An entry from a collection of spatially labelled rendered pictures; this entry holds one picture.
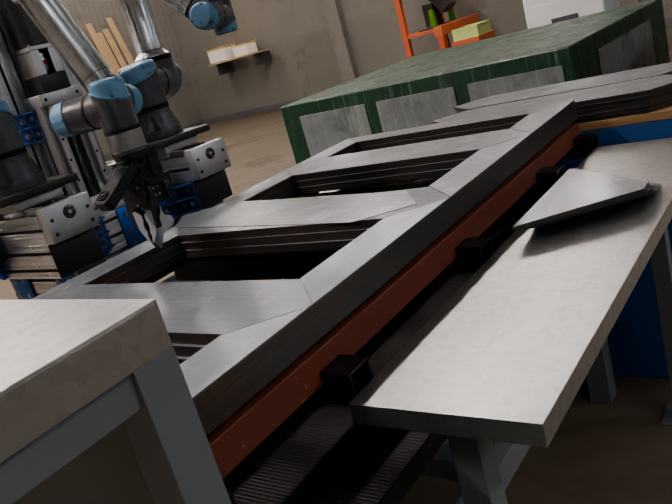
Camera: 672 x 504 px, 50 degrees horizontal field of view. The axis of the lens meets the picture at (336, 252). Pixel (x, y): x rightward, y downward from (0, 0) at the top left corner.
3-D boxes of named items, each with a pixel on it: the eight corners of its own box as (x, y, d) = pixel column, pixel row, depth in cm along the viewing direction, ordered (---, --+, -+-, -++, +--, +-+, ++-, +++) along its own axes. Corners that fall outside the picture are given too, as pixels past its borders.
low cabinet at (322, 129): (310, 221, 506) (277, 108, 483) (435, 147, 638) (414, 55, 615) (596, 202, 377) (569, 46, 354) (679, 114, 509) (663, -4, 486)
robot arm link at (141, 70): (123, 114, 214) (107, 69, 210) (142, 107, 227) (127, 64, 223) (158, 104, 211) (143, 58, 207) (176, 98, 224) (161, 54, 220)
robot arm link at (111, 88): (100, 80, 150) (130, 71, 147) (118, 131, 154) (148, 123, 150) (74, 87, 144) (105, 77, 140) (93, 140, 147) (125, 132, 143)
